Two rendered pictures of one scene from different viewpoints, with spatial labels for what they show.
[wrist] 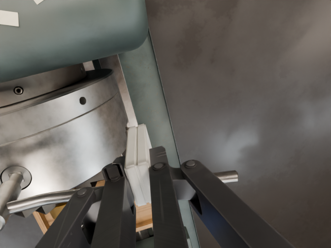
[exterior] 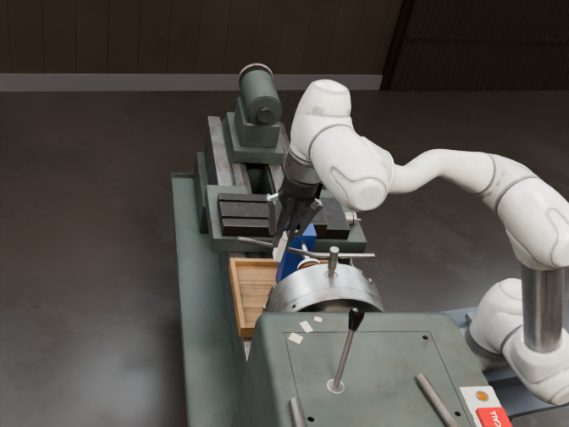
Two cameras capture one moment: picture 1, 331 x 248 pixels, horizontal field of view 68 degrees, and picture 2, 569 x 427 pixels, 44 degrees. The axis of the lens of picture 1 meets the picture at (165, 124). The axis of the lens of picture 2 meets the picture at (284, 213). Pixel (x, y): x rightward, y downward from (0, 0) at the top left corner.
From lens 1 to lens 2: 1.42 m
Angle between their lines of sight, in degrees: 37
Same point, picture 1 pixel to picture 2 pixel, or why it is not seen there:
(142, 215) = (254, 271)
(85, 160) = (297, 279)
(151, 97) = (204, 412)
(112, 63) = not seen: hidden behind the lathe
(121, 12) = (272, 314)
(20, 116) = (323, 296)
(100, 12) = (281, 315)
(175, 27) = not seen: outside the picture
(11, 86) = not seen: hidden behind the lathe
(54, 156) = (312, 280)
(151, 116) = (208, 390)
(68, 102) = (301, 303)
